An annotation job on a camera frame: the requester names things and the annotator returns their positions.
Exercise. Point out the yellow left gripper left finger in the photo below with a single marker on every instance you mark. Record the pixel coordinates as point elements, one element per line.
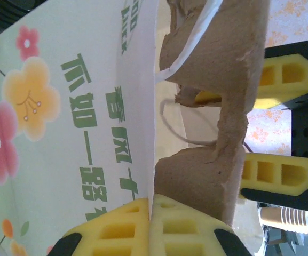
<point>111,234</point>

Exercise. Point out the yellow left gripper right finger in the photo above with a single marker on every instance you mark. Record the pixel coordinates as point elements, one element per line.
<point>185,234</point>

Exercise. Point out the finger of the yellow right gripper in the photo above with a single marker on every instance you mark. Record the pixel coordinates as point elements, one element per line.
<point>290,74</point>
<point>284,176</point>

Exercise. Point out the brown pulp cup carrier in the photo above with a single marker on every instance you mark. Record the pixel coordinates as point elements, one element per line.
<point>223,66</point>

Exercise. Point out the white flower print paper bag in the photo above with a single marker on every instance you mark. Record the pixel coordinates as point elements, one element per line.
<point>63,133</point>

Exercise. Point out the white orange patterned backdrop cloth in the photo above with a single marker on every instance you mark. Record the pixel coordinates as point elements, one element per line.
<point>290,16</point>

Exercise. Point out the stack of black lids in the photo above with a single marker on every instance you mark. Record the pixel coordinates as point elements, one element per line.
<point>4,8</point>

